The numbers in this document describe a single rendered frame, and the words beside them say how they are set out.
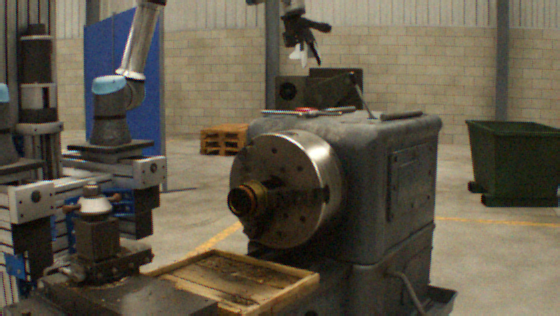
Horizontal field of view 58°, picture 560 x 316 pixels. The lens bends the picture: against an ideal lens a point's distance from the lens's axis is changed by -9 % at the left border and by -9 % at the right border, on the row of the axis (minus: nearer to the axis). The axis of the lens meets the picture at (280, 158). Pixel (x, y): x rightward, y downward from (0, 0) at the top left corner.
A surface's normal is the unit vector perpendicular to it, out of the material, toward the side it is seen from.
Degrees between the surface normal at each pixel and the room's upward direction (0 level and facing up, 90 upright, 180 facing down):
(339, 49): 90
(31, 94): 90
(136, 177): 90
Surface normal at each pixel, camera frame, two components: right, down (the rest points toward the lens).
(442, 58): -0.32, 0.15
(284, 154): -0.59, 0.12
